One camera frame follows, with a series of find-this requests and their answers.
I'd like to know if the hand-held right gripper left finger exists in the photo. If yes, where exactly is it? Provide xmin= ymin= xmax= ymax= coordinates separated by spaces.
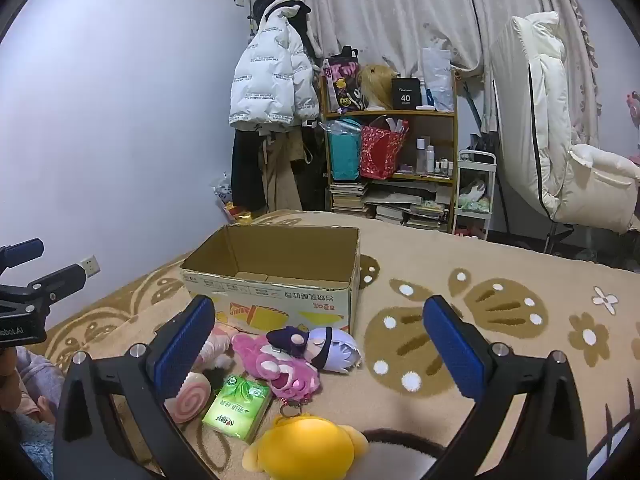
xmin=52 ymin=294 xmax=217 ymax=480

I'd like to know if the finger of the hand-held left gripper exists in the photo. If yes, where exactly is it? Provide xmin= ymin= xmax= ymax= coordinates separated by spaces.
xmin=0 ymin=238 xmax=45 ymax=275
xmin=29 ymin=264 xmax=87 ymax=303

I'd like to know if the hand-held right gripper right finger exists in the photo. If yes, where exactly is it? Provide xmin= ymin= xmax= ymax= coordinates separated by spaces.
xmin=422 ymin=294 xmax=588 ymax=480

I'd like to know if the pink plush bear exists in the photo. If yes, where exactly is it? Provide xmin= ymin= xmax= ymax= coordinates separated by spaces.
xmin=231 ymin=332 xmax=321 ymax=403

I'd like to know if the cardboard box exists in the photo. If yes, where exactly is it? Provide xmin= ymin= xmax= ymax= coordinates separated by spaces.
xmin=180 ymin=224 xmax=362 ymax=337

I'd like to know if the purple-haired plush doll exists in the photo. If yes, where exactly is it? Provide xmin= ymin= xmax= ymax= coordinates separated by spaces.
xmin=266 ymin=325 xmax=363 ymax=373

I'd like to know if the person's left forearm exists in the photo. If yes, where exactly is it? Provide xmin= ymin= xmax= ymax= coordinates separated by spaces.
xmin=12 ymin=347 xmax=66 ymax=428

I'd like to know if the light pink plush toy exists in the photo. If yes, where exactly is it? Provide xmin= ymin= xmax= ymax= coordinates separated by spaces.
xmin=195 ymin=324 xmax=236 ymax=368

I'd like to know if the pink swirl roll plush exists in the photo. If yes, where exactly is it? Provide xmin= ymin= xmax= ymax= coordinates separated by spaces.
xmin=164 ymin=371 xmax=213 ymax=423

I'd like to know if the green tissue pack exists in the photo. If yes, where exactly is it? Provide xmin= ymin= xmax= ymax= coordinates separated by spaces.
xmin=201 ymin=374 xmax=273 ymax=443

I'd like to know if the beige patterned blanket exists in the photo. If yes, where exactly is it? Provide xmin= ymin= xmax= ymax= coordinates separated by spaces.
xmin=30 ymin=209 xmax=640 ymax=480

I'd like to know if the pile of magazines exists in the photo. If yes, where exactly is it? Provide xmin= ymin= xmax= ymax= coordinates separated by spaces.
xmin=362 ymin=182 xmax=453 ymax=232

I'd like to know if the calico plush toy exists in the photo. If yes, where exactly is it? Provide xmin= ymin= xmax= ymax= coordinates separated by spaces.
xmin=459 ymin=180 xmax=491 ymax=213

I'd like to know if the yellow plush toy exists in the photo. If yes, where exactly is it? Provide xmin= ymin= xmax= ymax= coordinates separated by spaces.
xmin=242 ymin=402 xmax=371 ymax=480

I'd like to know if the colourful plastic bag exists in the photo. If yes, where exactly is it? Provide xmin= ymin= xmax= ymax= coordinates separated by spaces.
xmin=210 ymin=172 xmax=256 ymax=223

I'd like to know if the stack of books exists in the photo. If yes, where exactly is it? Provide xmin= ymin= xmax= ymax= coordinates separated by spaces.
xmin=329 ymin=181 xmax=371 ymax=218

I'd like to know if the row of cosmetic bottles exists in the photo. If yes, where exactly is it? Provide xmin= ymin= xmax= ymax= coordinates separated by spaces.
xmin=415 ymin=137 xmax=454 ymax=176

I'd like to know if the black coat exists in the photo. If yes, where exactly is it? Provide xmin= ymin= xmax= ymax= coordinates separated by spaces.
xmin=231 ymin=127 xmax=273 ymax=213

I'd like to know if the white trolley cart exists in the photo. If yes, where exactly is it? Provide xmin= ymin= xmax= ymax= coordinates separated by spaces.
xmin=452 ymin=149 xmax=498 ymax=241

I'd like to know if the beige garment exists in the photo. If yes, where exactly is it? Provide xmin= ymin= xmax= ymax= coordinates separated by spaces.
xmin=262 ymin=130 xmax=313 ymax=211

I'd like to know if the red gift bag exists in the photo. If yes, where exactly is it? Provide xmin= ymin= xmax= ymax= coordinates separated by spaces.
xmin=359 ymin=116 xmax=408 ymax=181

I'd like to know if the black tote bag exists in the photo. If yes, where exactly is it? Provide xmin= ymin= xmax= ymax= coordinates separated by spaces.
xmin=300 ymin=120 xmax=332 ymax=211

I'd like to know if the teal bag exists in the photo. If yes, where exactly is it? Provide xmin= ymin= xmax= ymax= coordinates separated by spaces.
xmin=325 ymin=119 xmax=362 ymax=182

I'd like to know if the white padded chair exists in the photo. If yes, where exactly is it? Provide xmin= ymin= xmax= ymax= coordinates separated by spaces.
xmin=490 ymin=10 xmax=640 ymax=256

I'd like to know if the wooden shelf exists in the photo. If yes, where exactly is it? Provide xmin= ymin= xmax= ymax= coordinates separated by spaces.
xmin=319 ymin=67 xmax=460 ymax=233

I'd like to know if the black box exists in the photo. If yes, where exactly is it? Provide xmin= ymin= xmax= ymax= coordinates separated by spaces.
xmin=391 ymin=77 xmax=425 ymax=110

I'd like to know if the white plastic bag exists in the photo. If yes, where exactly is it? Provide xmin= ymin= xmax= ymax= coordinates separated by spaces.
xmin=420 ymin=47 xmax=456 ymax=112

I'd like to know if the blond wig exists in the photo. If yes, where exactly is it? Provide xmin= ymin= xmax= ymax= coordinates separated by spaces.
xmin=356 ymin=64 xmax=396 ymax=111

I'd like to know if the pink printed bag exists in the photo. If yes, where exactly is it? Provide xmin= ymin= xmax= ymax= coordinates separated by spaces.
xmin=322 ymin=46 xmax=362 ymax=113

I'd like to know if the white puffer jacket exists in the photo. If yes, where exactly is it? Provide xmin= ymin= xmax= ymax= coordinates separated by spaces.
xmin=228 ymin=0 xmax=321 ymax=133

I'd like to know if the floral curtain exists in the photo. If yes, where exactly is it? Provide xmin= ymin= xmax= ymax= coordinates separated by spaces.
xmin=295 ymin=0 xmax=601 ymax=146

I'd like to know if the black hat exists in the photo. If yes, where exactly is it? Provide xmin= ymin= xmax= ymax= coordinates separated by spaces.
xmin=252 ymin=0 xmax=313 ymax=21

